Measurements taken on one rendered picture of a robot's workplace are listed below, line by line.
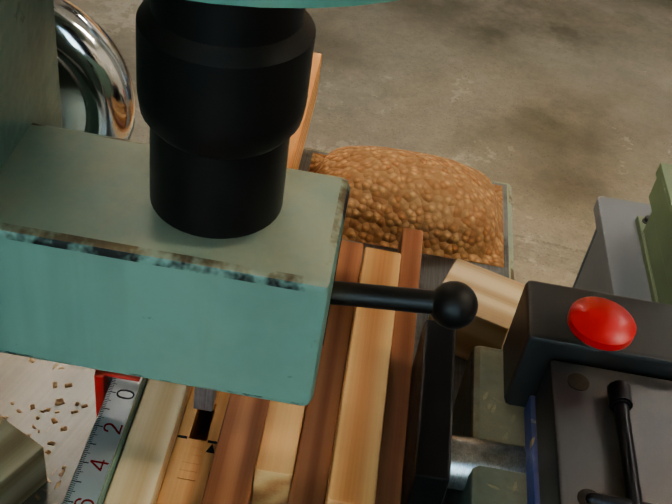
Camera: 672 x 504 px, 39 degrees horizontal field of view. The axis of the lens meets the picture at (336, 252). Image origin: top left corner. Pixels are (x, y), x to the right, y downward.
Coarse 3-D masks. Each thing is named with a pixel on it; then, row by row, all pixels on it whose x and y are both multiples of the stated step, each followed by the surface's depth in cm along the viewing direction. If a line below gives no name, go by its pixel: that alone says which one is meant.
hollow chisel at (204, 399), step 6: (198, 390) 44; (204, 390) 44; (210, 390) 44; (198, 396) 44; (204, 396) 44; (210, 396) 44; (198, 402) 44; (204, 402) 44; (210, 402) 44; (198, 408) 45; (204, 408) 45; (210, 408) 45
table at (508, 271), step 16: (304, 160) 69; (512, 240) 65; (432, 256) 63; (512, 256) 64; (432, 272) 62; (448, 272) 62; (496, 272) 62; (512, 272) 63; (432, 288) 61; (416, 320) 58; (416, 336) 57; (464, 368) 56
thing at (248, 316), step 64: (0, 192) 36; (64, 192) 37; (128, 192) 37; (320, 192) 39; (0, 256) 36; (64, 256) 35; (128, 256) 35; (192, 256) 35; (256, 256) 35; (320, 256) 36; (0, 320) 38; (64, 320) 37; (128, 320) 37; (192, 320) 37; (256, 320) 36; (320, 320) 36; (192, 384) 39; (256, 384) 38
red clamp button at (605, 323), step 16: (576, 304) 43; (592, 304) 43; (608, 304) 43; (576, 320) 42; (592, 320) 42; (608, 320) 42; (624, 320) 42; (576, 336) 42; (592, 336) 41; (608, 336) 41; (624, 336) 41
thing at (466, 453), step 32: (416, 352) 46; (448, 352) 43; (416, 384) 43; (448, 384) 42; (416, 416) 41; (448, 416) 41; (416, 448) 39; (448, 448) 39; (480, 448) 44; (512, 448) 44; (416, 480) 38; (448, 480) 38
